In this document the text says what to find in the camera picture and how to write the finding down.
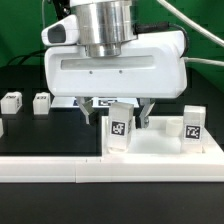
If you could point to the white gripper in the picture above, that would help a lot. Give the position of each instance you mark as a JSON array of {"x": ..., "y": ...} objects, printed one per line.
[{"x": 150, "y": 66}]

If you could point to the white square tabletop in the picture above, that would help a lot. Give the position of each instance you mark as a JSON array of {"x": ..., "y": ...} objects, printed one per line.
[{"x": 163, "y": 136}]

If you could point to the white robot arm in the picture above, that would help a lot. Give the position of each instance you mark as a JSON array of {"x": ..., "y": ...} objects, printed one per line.
[{"x": 99, "y": 50}]

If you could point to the white base tag plate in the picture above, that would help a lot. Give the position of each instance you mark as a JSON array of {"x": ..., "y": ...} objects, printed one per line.
[{"x": 98, "y": 102}]

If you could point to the white L-shaped obstacle wall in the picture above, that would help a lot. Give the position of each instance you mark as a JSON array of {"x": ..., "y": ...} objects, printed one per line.
[{"x": 116, "y": 168}]

